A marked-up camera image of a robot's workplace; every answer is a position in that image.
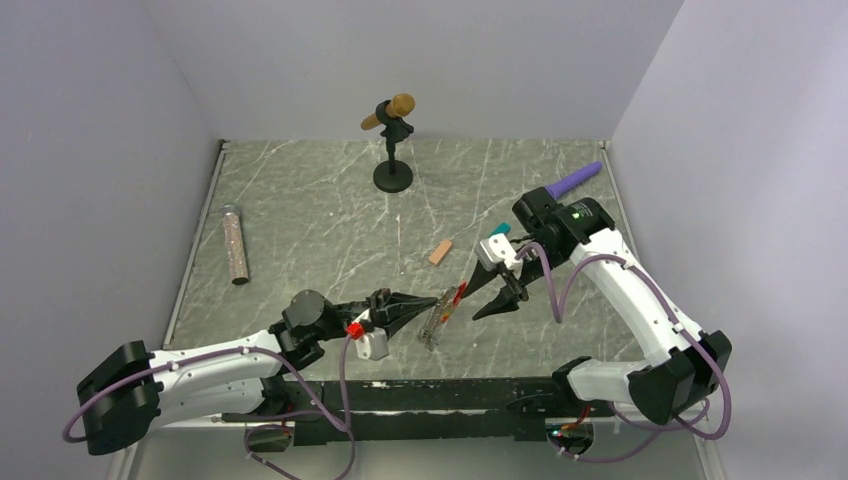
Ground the glitter tube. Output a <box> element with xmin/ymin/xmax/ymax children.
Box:
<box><xmin>220</xmin><ymin>204</ymin><xmax>250</xmax><ymax>285</ymax></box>

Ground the peach block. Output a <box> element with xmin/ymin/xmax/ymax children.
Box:
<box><xmin>428</xmin><ymin>239</ymin><xmax>453</xmax><ymax>266</ymax></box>

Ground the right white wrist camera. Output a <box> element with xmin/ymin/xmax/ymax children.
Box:
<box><xmin>474</xmin><ymin>234</ymin><xmax>523</xmax><ymax>272</ymax></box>

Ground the black microphone stand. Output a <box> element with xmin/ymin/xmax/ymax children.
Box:
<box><xmin>373</xmin><ymin>100</ymin><xmax>414</xmax><ymax>193</ymax></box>

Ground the teal block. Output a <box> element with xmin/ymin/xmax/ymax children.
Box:
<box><xmin>489</xmin><ymin>222</ymin><xmax>511</xmax><ymax>236</ymax></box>

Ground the brown microphone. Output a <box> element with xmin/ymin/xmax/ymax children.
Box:
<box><xmin>360</xmin><ymin>93</ymin><xmax>416</xmax><ymax>131</ymax></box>

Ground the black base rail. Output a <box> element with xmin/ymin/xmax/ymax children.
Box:
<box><xmin>222</xmin><ymin>376</ymin><xmax>614</xmax><ymax>446</ymax></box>

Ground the red carabiner keyring with chain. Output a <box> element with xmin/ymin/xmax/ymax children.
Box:
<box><xmin>417</xmin><ymin>282</ymin><xmax>467</xmax><ymax>352</ymax></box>

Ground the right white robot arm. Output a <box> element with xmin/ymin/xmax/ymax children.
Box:
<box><xmin>462</xmin><ymin>186</ymin><xmax>732</xmax><ymax>425</ymax></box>

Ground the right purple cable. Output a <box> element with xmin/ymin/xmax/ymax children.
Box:
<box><xmin>516</xmin><ymin>242</ymin><xmax>734</xmax><ymax>441</ymax></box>

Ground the purple cylinder handle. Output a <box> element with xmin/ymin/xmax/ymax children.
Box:
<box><xmin>544</xmin><ymin>161</ymin><xmax>603</xmax><ymax>200</ymax></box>

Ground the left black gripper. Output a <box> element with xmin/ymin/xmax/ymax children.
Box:
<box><xmin>313</xmin><ymin>288</ymin><xmax>437</xmax><ymax>341</ymax></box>

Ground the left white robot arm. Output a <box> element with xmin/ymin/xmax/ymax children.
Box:
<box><xmin>62</xmin><ymin>288</ymin><xmax>438</xmax><ymax>455</ymax></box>

